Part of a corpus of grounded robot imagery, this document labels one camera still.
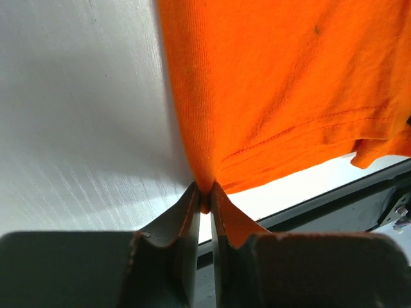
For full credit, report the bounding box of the orange t shirt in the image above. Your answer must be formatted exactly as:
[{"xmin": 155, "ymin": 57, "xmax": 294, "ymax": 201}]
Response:
[{"xmin": 157, "ymin": 1, "xmax": 410, "ymax": 213}]

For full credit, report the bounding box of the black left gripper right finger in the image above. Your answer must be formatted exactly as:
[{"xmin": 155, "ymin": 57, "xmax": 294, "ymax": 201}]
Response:
[{"xmin": 210, "ymin": 183, "xmax": 410, "ymax": 307}]

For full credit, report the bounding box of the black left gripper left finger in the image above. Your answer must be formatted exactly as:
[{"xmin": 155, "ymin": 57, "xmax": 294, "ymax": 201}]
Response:
[{"xmin": 1, "ymin": 184, "xmax": 200, "ymax": 307}]

